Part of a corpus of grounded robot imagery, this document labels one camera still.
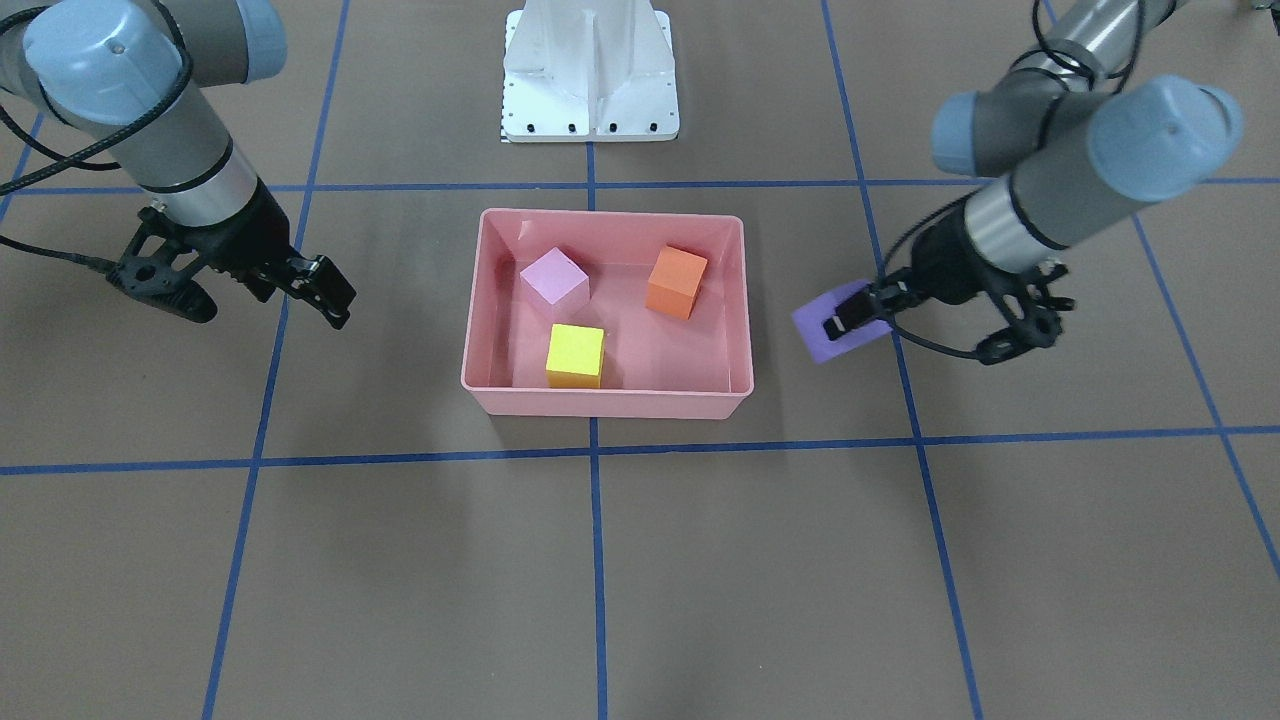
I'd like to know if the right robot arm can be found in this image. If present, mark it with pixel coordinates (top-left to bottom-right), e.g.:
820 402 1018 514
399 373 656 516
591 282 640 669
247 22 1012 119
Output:
3 1 356 329

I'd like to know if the orange foam block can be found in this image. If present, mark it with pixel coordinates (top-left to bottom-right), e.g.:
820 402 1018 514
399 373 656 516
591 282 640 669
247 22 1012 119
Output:
645 246 709 320

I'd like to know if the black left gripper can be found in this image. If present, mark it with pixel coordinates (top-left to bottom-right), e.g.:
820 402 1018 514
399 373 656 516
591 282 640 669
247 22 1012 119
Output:
823 205 1076 366

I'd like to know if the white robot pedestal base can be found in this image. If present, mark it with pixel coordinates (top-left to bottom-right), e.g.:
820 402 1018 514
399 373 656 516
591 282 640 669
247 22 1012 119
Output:
500 1 681 143

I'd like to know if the pink foam block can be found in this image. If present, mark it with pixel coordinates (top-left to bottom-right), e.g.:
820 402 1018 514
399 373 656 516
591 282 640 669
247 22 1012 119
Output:
518 249 590 314

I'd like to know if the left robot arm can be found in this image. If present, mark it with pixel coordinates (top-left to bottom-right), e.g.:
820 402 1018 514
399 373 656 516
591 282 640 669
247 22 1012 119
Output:
792 1 1245 365

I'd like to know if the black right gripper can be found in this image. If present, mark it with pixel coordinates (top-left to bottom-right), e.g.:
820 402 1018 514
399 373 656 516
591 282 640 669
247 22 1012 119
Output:
106 181 357 331

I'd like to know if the yellow foam block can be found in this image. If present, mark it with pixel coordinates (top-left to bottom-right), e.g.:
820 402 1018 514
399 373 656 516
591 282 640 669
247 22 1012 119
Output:
545 323 605 389

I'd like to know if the pink plastic bin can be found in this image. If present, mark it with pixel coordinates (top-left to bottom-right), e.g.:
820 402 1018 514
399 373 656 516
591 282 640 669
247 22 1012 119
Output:
460 208 755 420

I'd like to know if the purple foam block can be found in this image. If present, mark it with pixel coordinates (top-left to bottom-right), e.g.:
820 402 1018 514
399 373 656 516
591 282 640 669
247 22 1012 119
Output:
792 281 892 365

